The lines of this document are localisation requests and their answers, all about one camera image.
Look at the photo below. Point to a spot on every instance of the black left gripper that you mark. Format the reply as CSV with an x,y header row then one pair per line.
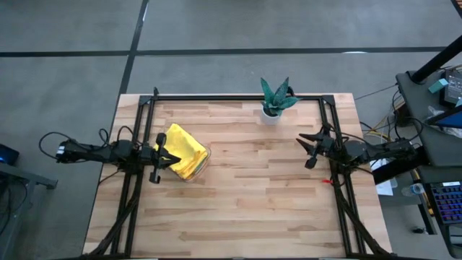
x,y
157,159

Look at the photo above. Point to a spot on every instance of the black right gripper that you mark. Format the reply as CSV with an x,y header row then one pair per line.
x,y
326,148

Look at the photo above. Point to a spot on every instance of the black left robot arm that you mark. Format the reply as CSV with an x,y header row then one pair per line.
x,y
108,151

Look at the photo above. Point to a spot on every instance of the small red tape piece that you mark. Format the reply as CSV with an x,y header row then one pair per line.
x,y
327,181

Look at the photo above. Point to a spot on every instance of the snake plant in white pot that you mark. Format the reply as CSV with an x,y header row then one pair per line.
x,y
276,101

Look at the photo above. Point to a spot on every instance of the white paper on floor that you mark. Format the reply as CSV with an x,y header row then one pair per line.
x,y
379,162

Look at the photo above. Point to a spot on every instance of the black computer desk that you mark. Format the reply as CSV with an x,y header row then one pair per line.
x,y
418,108

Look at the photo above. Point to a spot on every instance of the clear water bottle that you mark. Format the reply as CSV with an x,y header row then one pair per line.
x,y
414,189

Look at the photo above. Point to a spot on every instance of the small teal box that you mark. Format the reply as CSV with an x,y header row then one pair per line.
x,y
438,86

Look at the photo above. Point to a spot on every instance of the black tablet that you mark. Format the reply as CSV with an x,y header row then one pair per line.
x,y
451,121

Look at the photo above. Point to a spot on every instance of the black side table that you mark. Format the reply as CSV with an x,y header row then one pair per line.
x,y
21,175

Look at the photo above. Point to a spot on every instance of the black desk pole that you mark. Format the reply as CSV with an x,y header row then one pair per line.
x,y
436,59

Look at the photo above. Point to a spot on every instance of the black keyboard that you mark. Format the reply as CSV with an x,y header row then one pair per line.
x,y
449,204

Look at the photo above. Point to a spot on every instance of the black device with blue light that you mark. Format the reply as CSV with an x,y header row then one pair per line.
x,y
7,155

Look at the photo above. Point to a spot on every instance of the black aluminium table frame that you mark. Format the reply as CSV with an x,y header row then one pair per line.
x,y
234,97

